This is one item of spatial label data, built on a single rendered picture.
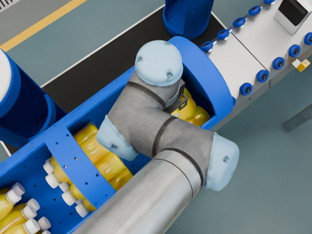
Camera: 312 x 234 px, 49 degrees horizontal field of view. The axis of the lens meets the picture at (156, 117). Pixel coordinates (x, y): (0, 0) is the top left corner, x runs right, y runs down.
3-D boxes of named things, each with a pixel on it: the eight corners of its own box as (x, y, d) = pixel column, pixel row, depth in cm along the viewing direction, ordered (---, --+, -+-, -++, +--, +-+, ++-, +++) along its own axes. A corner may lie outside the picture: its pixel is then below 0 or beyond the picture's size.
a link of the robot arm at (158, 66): (121, 70, 53) (149, 27, 54) (128, 94, 63) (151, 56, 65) (166, 94, 51) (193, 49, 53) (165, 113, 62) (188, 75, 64)
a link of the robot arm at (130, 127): (139, 163, 48) (176, 98, 51) (82, 133, 54) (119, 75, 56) (156, 177, 55) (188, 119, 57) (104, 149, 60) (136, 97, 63)
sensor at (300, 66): (305, 68, 124) (311, 62, 120) (300, 72, 124) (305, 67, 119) (290, 53, 126) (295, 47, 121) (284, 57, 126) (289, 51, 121)
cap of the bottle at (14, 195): (8, 197, 93) (13, 193, 93) (6, 189, 96) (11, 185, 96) (17, 205, 95) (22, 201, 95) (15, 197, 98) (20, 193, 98)
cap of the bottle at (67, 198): (74, 198, 96) (69, 201, 96) (66, 188, 95) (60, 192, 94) (76, 204, 93) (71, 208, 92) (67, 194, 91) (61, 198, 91)
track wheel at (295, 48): (300, 42, 117) (295, 41, 119) (291, 50, 117) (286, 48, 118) (302, 53, 120) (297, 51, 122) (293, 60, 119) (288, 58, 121)
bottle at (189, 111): (184, 121, 103) (152, 137, 89) (173, 101, 103) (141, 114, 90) (201, 113, 99) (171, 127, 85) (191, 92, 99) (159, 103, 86)
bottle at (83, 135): (90, 119, 98) (41, 155, 95) (103, 137, 96) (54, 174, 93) (95, 126, 104) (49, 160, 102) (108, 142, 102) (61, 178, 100)
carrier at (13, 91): (29, 163, 192) (80, 154, 193) (-74, 128, 108) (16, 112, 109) (25, 115, 200) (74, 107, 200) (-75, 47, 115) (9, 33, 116)
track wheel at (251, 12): (263, 9, 122) (262, 4, 121) (254, 16, 121) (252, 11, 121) (256, 9, 126) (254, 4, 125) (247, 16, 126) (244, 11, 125)
